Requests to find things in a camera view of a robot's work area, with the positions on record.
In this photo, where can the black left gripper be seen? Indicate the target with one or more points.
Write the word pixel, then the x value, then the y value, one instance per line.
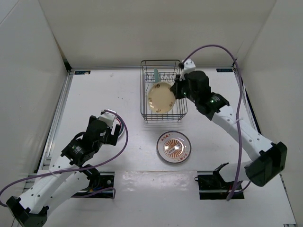
pixel 116 134

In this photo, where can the right blue table label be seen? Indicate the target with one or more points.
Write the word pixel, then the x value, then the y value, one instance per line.
pixel 224 70

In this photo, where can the teal patterned plate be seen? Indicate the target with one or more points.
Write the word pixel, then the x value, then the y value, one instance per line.
pixel 156 76

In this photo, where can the blue table label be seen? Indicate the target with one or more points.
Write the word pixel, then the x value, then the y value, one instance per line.
pixel 224 70
pixel 82 72

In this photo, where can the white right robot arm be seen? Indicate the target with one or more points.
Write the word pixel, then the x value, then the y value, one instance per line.
pixel 267 159

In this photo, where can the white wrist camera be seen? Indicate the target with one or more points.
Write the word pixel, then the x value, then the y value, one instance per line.
pixel 187 67
pixel 108 116

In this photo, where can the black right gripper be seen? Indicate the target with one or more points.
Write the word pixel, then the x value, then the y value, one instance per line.
pixel 176 87

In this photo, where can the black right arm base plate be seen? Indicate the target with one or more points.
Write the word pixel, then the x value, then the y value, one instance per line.
pixel 211 188

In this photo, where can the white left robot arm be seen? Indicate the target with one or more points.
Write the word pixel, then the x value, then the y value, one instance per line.
pixel 68 175

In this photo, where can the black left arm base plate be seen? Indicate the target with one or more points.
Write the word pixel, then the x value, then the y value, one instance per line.
pixel 99 187

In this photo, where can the cream floral plate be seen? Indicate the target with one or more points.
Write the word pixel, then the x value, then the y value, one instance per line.
pixel 160 99

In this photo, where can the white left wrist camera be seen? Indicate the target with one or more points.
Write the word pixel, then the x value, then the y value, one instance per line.
pixel 108 116

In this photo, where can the left blue table label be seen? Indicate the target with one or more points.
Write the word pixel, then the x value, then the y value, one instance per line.
pixel 82 72

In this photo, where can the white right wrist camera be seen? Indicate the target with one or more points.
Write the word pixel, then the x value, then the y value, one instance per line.
pixel 187 67

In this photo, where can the metal wire dish rack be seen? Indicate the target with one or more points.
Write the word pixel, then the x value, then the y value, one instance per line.
pixel 168 69

